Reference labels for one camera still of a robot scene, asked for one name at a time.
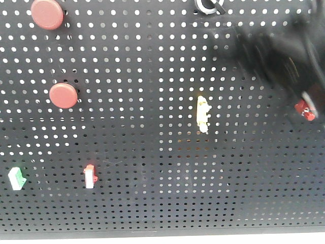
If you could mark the black blurred gripper body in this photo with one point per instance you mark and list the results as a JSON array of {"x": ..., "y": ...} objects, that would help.
[{"x": 293, "y": 56}]

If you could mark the lower red mushroom button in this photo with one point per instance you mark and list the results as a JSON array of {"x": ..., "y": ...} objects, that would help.
[{"x": 63, "y": 95}]

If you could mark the red mushroom button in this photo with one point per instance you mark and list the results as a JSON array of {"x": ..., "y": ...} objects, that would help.
[
  {"x": 47, "y": 14},
  {"x": 63, "y": 95}
]

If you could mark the upper red mushroom button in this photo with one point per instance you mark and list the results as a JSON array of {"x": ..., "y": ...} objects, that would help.
[{"x": 47, "y": 14}]

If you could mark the black white rotary knob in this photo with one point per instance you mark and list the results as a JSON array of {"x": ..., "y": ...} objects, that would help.
[{"x": 210, "y": 7}]

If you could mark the black perforated pegboard panel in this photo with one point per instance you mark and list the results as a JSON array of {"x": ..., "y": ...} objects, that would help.
[{"x": 138, "y": 68}]

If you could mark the red toggle switch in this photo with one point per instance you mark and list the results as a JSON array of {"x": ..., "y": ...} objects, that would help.
[{"x": 305, "y": 110}]

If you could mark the yellow toggle switch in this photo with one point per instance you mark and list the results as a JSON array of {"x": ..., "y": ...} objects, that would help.
[{"x": 202, "y": 115}]

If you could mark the white red rocker switch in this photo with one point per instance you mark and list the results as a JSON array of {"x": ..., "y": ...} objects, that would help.
[{"x": 90, "y": 177}]

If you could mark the white green rocker switch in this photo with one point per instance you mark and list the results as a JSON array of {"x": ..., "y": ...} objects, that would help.
[{"x": 16, "y": 178}]

